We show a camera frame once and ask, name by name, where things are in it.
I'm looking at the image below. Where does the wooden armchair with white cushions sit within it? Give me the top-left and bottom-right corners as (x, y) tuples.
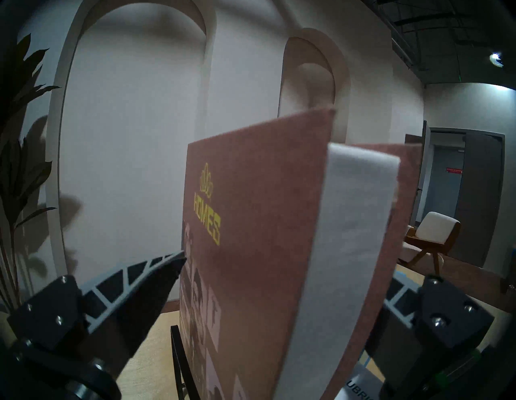
(397, 212), (461, 275)

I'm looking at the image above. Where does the large brown HOMES book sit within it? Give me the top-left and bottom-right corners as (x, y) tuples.
(179, 107), (423, 400)

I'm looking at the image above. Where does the black wire bookend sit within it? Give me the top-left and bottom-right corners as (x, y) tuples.
(170, 325), (200, 400)

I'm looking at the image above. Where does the dark book with yellow mark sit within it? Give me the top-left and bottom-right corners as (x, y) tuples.
(345, 350), (388, 400)

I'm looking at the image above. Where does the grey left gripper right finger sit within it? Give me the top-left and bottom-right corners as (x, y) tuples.
(363, 273), (494, 390)

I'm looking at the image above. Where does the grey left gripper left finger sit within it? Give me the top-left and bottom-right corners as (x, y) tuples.
(7, 252), (187, 381)

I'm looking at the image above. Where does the dark green potted plant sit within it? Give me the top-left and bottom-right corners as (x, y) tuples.
(0, 34), (61, 313)

